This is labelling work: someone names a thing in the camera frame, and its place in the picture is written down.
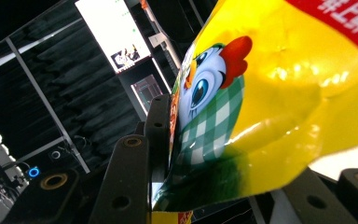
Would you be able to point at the grey metal frame pole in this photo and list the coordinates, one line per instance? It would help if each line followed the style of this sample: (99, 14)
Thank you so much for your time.
(43, 99)

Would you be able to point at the small monitor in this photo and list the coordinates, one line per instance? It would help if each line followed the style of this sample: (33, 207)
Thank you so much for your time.
(147, 93)

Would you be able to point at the dark curtain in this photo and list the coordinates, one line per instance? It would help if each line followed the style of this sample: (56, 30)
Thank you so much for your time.
(84, 87)

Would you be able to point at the large bright monitor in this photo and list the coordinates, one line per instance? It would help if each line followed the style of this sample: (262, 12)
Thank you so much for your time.
(115, 31)

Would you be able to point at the yellow pouch with green cap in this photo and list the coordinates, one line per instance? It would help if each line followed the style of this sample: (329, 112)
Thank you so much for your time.
(276, 109)

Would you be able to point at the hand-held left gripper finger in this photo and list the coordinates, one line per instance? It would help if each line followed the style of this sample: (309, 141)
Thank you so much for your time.
(158, 133)

